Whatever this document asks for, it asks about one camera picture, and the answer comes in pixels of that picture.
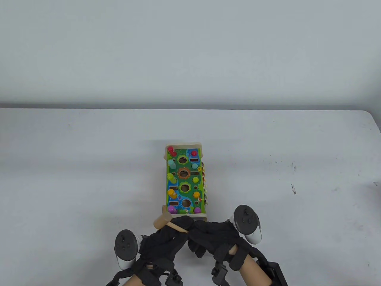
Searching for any person's right hand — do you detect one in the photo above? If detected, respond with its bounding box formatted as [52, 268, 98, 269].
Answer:
[188, 221, 247, 262]

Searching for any person's left hand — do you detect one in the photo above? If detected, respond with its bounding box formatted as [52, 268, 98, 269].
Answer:
[138, 216, 194, 268]

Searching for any small wooden hammer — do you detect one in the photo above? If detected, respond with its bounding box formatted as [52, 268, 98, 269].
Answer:
[153, 213, 189, 234]

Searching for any colourful wooden whack-a-mole toy box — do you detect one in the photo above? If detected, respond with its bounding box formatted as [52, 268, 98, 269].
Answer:
[162, 142, 211, 222]

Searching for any black forearm pack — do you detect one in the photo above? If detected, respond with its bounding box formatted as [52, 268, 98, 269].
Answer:
[262, 261, 288, 286]

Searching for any person's left forearm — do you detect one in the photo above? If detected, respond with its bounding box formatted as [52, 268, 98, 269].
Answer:
[121, 273, 149, 286]

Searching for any person's right forearm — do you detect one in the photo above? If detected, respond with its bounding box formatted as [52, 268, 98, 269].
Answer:
[238, 256, 274, 286]

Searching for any black hand tracking controller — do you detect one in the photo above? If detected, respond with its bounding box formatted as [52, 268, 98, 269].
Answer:
[114, 229, 142, 270]
[229, 205, 262, 245]

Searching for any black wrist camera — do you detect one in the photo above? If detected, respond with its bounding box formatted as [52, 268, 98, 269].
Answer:
[211, 262, 228, 286]
[165, 270, 183, 286]

